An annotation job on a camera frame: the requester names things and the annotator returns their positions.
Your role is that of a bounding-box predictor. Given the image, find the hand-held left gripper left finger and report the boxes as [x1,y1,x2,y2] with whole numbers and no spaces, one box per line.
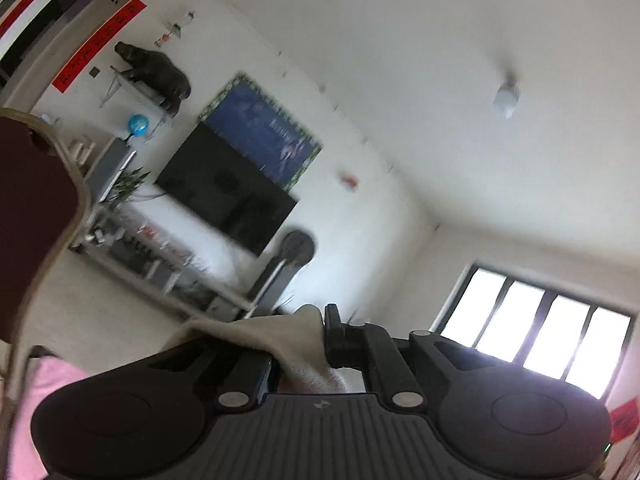
[149,337,280,411]

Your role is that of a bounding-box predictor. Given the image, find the brown bear figure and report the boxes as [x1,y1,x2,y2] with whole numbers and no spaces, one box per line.
[114,41,193,114]

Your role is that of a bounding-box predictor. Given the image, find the red paper decoration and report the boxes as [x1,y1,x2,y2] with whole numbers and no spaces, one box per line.
[607,395,640,449]

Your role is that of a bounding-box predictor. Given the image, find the blue globe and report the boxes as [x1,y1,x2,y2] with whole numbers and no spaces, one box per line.
[126,114,151,142]

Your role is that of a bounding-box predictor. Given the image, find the red couplet banner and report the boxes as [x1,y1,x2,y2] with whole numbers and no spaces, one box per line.
[51,0,148,94]
[0,0,79,43]

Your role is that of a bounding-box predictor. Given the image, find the white ceiling lamp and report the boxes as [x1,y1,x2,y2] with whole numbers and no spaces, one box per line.
[492,77,522,120]

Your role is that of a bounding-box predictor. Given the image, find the small hanging wall ornaments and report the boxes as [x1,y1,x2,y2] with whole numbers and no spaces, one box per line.
[156,10,196,47]

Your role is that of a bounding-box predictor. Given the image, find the cream knit garment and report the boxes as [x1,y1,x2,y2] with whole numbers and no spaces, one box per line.
[162,304,352,396]

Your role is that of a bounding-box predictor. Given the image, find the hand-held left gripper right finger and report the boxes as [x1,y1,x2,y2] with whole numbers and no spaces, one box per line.
[322,304,486,413]

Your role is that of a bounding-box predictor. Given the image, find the green potted plant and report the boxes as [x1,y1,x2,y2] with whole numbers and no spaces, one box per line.
[112,166,151,206]

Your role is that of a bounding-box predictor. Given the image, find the grey tall appliance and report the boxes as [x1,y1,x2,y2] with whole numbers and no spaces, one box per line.
[85,136,137,206]

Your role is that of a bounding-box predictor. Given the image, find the grey television stand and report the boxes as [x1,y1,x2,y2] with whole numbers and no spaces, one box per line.
[70,195,261,322]

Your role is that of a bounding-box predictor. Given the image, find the pink printed blanket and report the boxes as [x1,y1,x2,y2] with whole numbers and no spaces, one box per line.
[9,355,88,480]

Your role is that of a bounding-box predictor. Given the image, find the glass wall shelf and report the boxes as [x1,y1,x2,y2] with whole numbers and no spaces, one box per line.
[99,65,176,133]

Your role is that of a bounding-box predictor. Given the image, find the black flat television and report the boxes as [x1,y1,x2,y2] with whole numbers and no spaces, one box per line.
[155,122,300,259]

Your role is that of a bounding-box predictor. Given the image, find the black standing fan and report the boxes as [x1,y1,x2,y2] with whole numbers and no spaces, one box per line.
[247,230,316,314]

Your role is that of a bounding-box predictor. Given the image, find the maroon chair with beige frame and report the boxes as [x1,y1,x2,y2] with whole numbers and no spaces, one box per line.
[0,107,94,411]

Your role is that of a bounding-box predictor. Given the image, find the blue wall poster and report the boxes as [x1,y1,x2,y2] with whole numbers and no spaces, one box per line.
[198,72,323,194]

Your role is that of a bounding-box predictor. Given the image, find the dark framed window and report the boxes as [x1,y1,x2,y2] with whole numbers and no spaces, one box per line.
[432,260,636,401]

